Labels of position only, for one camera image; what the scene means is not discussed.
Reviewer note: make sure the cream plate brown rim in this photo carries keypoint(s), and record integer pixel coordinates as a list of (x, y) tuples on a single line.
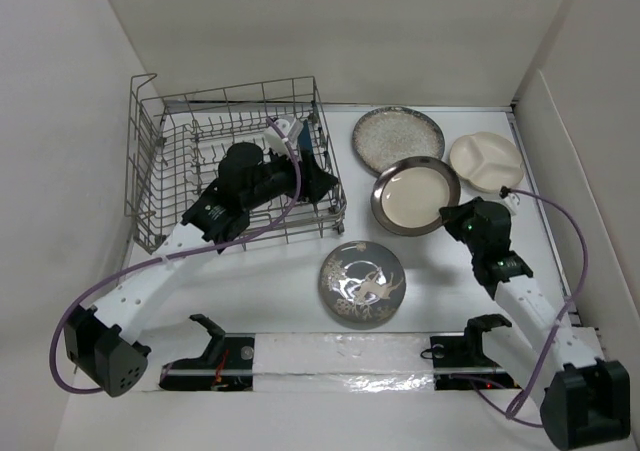
[(407, 197)]

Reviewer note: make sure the speckled round plate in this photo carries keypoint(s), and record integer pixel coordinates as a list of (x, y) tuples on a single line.
[(390, 134)]

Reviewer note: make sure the grey wire dish rack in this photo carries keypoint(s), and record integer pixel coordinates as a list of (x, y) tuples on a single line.
[(176, 142)]

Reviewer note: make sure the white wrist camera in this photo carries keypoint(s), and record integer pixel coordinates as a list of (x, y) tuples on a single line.
[(510, 200), (284, 132)]

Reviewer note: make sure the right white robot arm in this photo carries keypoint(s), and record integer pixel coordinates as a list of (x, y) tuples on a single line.
[(583, 399)]

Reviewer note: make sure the cream divided dish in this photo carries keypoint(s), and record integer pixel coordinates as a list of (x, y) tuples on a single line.
[(487, 161)]

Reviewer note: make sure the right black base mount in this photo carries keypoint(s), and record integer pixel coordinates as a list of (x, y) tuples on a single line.
[(459, 362)]

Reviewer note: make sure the blue leaf shaped plate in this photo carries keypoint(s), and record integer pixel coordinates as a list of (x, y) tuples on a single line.
[(308, 165)]

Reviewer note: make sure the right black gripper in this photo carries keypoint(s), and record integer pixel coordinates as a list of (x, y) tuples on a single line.
[(452, 214)]

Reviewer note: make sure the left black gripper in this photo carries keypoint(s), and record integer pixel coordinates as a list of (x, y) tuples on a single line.
[(288, 164)]

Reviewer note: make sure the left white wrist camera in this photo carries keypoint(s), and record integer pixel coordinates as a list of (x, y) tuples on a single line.
[(284, 132)]

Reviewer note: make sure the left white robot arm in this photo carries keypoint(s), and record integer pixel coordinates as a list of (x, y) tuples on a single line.
[(101, 328)]

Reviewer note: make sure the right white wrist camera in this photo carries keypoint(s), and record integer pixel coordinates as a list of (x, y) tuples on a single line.
[(510, 200)]

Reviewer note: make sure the grey deer pattern plate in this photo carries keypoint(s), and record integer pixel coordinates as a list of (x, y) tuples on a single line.
[(362, 283)]

